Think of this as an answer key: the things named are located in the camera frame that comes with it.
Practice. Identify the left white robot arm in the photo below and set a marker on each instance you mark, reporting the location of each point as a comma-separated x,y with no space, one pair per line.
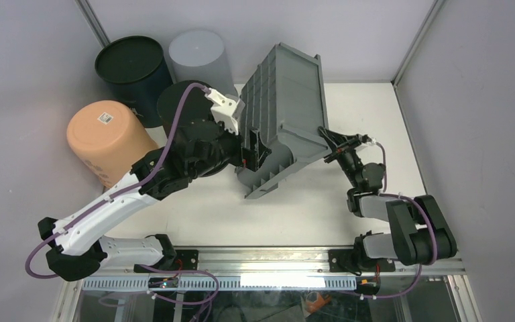
78,245

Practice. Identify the orange object under table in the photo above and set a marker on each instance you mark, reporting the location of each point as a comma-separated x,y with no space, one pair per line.
314,301

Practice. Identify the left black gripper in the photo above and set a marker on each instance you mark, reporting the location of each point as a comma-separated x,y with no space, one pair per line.
253,157

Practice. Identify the small green circuit board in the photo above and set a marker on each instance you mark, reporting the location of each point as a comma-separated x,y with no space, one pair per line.
163,283

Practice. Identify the white slotted cable duct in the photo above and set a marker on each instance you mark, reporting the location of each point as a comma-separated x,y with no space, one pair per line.
244,282

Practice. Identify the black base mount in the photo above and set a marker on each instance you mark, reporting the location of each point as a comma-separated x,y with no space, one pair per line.
354,259
179,262

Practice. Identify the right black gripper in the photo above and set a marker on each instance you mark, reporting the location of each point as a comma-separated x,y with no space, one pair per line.
341,143

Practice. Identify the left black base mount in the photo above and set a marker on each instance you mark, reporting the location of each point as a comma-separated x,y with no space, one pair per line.
179,262

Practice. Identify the dark blue cylindrical container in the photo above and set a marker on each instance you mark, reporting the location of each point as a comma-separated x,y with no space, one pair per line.
135,71

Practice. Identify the orange plastic bucket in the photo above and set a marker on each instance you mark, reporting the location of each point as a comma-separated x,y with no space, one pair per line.
109,139

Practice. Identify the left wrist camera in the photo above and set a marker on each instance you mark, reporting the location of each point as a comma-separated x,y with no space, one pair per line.
226,109

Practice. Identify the grey storage crate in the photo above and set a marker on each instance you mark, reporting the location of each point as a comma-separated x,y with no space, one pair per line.
285,100

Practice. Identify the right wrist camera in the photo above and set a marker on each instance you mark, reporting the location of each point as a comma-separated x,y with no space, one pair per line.
367,140

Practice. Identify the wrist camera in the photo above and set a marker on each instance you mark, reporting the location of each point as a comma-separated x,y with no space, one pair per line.
226,109
367,140

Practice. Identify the aluminium frame rail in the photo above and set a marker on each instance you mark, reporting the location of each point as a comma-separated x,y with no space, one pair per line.
234,261

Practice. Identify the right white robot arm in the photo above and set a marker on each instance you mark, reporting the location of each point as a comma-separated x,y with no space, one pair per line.
418,231

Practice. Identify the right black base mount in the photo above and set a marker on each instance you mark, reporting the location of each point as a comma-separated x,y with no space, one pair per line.
354,259

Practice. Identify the grey plastic bucket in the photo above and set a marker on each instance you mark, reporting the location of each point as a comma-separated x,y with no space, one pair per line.
200,55

